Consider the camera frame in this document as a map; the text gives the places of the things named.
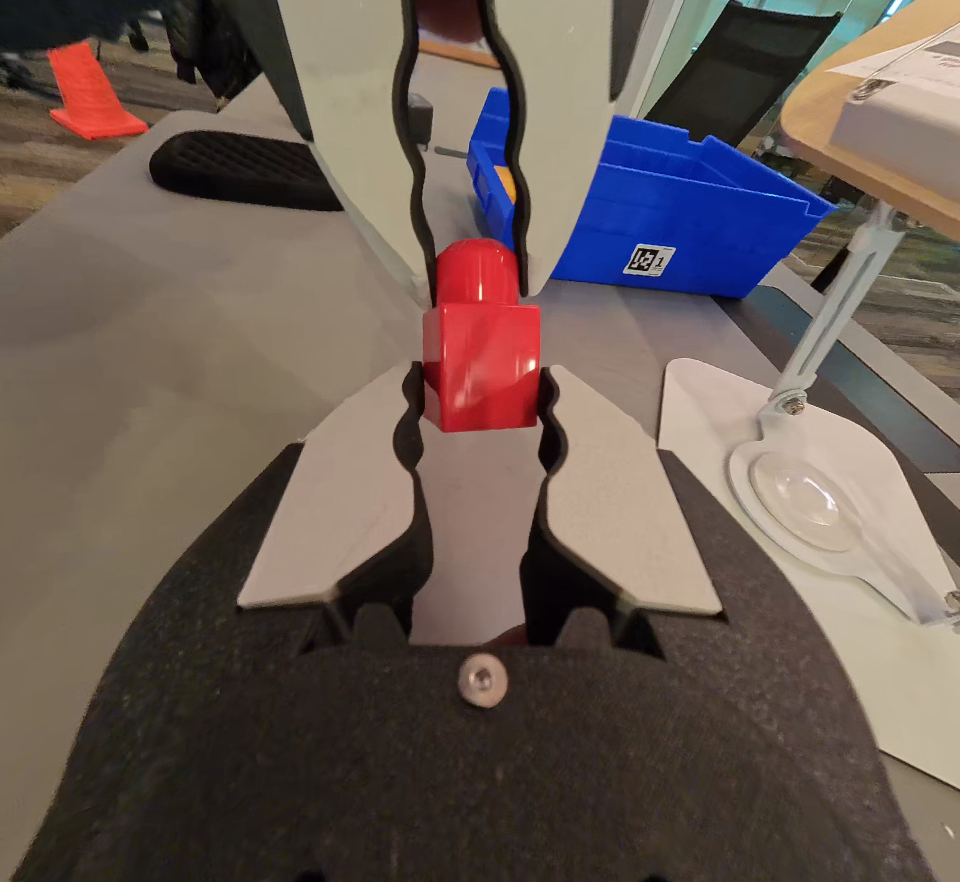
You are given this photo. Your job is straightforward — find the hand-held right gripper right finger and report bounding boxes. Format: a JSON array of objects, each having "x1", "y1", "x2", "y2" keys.
[{"x1": 519, "y1": 365, "x2": 725, "y2": 647}]

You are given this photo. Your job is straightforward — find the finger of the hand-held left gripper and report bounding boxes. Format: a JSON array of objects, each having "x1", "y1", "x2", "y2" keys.
[
  {"x1": 482, "y1": 0, "x2": 622, "y2": 297},
  {"x1": 255, "y1": 0, "x2": 442, "y2": 300}
]

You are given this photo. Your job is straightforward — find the grey desk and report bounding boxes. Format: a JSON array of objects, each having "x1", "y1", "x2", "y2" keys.
[{"x1": 0, "y1": 46, "x2": 960, "y2": 882}]

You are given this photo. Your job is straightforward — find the orange traffic cone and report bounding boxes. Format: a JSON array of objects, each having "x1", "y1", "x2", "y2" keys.
[{"x1": 46, "y1": 41, "x2": 151, "y2": 143}]

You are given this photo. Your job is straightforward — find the white base board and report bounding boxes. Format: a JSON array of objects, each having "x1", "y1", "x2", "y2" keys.
[{"x1": 656, "y1": 357, "x2": 960, "y2": 797}]

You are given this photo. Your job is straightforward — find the blue tagged plastic bin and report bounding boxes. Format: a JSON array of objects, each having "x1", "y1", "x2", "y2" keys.
[{"x1": 465, "y1": 86, "x2": 840, "y2": 298}]

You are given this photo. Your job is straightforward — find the red building block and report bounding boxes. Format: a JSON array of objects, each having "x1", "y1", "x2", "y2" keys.
[{"x1": 421, "y1": 239, "x2": 543, "y2": 434}]

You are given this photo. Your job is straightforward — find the black mesh wrist rest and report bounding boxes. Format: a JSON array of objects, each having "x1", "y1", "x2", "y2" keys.
[{"x1": 148, "y1": 130, "x2": 348, "y2": 213}]

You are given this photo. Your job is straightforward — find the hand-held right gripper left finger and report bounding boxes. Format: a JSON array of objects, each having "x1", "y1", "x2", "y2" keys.
[{"x1": 236, "y1": 361, "x2": 436, "y2": 647}]

